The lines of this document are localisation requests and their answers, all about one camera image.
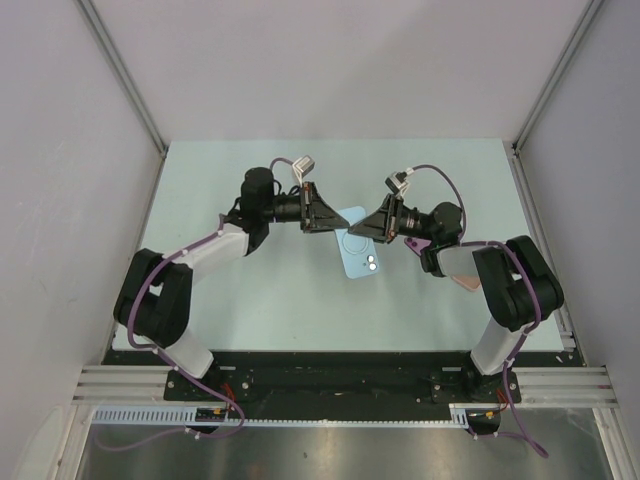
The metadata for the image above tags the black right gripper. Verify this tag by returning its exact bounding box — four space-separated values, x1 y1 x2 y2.
347 194 436 244

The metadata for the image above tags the purple phone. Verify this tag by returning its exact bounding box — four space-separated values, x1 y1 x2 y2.
404 237 431 257

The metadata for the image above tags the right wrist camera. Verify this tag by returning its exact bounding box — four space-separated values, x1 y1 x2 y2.
385 168 414 198

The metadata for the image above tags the pink phone case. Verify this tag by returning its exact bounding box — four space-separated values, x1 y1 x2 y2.
451 275 482 292

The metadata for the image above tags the blue cased phone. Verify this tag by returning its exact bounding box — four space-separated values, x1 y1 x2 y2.
334 228 381 280

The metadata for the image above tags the white cable duct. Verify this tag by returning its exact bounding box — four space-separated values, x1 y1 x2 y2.
92 404 502 428

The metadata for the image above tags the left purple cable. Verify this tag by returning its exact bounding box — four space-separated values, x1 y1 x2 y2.
92 157 301 451

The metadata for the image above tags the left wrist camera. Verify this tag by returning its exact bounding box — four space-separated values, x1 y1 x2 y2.
291 155 315 185

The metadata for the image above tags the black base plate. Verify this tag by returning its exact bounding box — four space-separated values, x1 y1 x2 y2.
101 351 593 415

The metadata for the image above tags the aluminium rail frame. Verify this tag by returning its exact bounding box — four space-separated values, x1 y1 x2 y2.
72 364 174 404

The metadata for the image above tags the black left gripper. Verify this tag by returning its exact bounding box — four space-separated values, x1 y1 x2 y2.
262 182 349 235

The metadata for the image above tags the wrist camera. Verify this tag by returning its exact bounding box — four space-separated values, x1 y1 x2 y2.
385 168 414 198
291 155 315 185

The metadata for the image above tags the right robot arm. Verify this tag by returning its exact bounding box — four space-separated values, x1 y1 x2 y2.
349 194 564 401

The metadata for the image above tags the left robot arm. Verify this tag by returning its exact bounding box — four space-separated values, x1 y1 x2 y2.
113 167 349 400

